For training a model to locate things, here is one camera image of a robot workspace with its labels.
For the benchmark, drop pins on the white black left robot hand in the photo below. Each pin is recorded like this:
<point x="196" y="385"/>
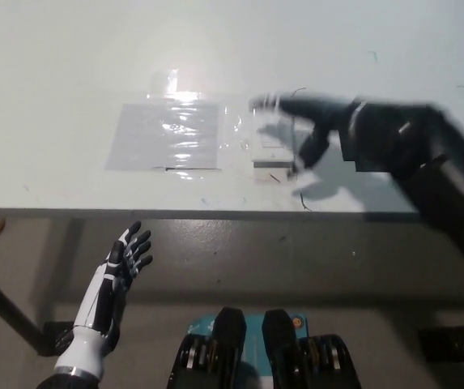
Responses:
<point x="96" y="293"/>

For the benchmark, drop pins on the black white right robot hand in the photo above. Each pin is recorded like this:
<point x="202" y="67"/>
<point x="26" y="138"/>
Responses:
<point x="320" y="113"/>

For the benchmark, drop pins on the white rocker wall switch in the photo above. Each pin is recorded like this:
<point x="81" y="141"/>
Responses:
<point x="272" y="156"/>

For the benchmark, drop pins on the black table foot plate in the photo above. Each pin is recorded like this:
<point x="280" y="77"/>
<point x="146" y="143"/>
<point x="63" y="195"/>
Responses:
<point x="444" y="343"/>
<point x="57" y="340"/>

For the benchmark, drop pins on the black tape square patch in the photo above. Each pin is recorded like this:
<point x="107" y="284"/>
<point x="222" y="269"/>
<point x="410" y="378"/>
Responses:
<point x="367" y="162"/>

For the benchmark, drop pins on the black slanted table leg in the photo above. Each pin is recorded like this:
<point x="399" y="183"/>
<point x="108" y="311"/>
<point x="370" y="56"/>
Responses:
<point x="5" y="310"/>

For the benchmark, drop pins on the clear plastic sheet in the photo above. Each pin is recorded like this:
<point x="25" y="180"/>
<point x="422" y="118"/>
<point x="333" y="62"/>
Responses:
<point x="140" y="135"/>

